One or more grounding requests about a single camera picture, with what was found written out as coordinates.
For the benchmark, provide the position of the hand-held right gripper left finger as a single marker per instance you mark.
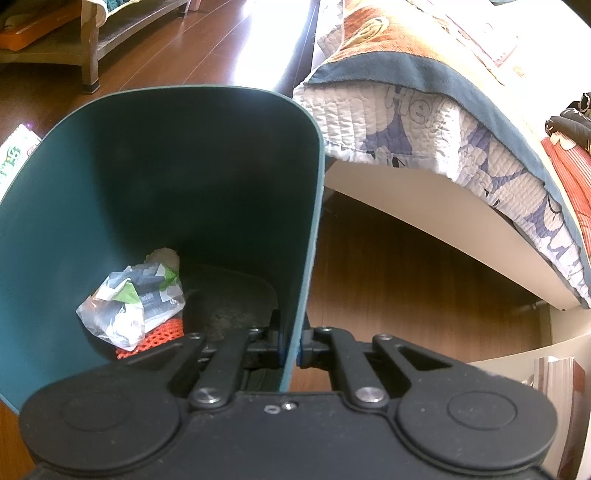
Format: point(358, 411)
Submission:
point(258, 346)

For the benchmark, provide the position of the grey paper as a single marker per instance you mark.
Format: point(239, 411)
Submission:
point(164, 256)

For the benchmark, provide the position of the wooden bench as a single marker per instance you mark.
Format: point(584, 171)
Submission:
point(90, 50)

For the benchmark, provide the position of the white snack wrapper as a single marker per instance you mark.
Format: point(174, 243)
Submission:
point(124, 304)

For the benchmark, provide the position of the green patchwork quilt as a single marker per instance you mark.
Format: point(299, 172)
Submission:
point(111, 4)

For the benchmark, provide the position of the pink white headboard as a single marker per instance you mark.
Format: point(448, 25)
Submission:
point(494, 44)

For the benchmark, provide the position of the white green packet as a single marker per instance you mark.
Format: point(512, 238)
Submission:
point(18, 152)

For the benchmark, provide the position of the orange foam mesh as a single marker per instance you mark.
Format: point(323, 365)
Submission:
point(161, 334)

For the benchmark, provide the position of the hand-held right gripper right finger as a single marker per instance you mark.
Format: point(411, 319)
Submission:
point(318, 348)

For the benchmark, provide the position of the orange flat box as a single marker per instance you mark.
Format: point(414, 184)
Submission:
point(18, 39)

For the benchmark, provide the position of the black puffer jacket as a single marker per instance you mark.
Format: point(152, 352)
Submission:
point(585, 102)

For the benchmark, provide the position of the dark green trash bin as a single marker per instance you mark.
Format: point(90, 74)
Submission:
point(184, 184)

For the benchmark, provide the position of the white desk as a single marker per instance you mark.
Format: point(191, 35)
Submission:
point(582, 415)

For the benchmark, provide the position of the red striped folded blanket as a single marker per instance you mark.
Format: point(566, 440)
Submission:
point(570, 170)

